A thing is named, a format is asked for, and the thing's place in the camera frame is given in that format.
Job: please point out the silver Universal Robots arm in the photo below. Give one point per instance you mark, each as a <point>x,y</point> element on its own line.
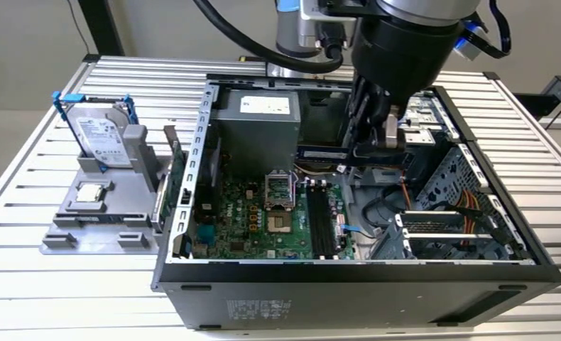
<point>290,35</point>

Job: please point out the grey metal disk bay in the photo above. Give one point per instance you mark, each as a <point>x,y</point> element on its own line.
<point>390,241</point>

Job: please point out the grey power supply unit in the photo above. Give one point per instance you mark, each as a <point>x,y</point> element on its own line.
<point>257,142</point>

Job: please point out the black vertical frame post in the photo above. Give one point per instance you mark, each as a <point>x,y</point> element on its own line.
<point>98,28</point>

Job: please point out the black open PC case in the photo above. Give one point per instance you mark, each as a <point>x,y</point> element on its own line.
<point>356,305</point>

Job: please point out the hard disk in blue carrier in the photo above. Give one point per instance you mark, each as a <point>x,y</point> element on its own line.
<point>98,131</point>

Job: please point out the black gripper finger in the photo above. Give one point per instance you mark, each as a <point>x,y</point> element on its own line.
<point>395,131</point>
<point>367,106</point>

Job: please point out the graphics card with metal bracket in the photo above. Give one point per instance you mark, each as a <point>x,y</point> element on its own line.
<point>177,167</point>

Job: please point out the silver metal drive cage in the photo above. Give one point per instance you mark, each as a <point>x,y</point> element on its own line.
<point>423,136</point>

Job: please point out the yellow-tipped black plug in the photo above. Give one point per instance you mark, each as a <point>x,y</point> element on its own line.
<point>243,58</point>

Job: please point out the CPU socket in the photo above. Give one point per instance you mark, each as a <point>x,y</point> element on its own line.
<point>281,223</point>

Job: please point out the thin metal locking lever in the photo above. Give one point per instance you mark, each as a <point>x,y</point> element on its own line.
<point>294,193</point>

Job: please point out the black RAM slot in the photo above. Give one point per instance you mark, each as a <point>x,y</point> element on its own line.
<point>317,220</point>
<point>327,220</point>
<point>322,220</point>

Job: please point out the green motherboard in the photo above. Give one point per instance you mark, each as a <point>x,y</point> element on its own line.
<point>234,227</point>

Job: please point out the grey plastic parts rack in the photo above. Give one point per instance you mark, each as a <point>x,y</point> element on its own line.
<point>119,184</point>

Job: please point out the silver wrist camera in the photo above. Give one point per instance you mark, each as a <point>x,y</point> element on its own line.
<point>472,49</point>
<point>319,12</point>

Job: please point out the silver CPU chip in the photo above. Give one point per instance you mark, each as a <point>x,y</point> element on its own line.
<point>91,191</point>

